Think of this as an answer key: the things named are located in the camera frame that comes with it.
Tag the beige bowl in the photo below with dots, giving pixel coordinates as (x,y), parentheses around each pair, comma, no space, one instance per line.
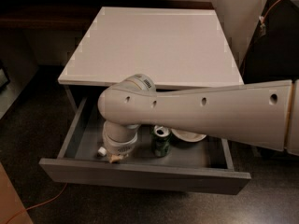
(188,136)

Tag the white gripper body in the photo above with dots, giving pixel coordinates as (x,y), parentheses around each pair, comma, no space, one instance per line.
(121,146)

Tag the grey top drawer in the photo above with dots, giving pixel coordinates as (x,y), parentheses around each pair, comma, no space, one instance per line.
(205,166)

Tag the dark cabinet at right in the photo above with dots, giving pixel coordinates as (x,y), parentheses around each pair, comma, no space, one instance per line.
(273,52)

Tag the white cabinet top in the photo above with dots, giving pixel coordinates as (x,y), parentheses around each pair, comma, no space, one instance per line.
(176,48)

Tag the blue plastic bottle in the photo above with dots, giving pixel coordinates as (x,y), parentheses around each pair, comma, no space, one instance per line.
(102,152)

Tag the green soda can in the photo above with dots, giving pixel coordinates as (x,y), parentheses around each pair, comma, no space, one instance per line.
(160,141)

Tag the dark wooden shelf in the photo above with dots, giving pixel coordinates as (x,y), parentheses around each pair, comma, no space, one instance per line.
(73,15)

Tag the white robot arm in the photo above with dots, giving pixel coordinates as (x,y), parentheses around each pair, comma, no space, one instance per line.
(259,114)

